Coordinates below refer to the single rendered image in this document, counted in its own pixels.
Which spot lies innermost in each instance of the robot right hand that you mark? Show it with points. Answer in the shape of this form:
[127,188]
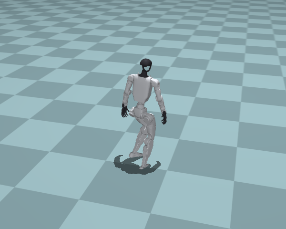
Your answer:
[164,117]

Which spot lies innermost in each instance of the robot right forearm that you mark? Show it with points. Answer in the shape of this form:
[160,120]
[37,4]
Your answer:
[161,105]

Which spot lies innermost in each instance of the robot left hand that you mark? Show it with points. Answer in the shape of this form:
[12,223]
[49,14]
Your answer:
[124,109]

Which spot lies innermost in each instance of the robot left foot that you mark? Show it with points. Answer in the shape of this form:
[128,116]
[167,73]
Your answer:
[135,155]

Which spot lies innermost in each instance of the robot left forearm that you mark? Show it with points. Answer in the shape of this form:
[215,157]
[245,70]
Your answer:
[125,99]

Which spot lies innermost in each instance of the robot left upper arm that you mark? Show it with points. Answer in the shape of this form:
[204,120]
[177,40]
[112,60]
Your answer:
[129,84]

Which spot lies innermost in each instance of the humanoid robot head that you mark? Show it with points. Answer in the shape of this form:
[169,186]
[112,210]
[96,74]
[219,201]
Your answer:
[145,63]

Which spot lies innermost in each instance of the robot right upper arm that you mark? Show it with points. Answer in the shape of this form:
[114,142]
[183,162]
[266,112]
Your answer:
[156,84]

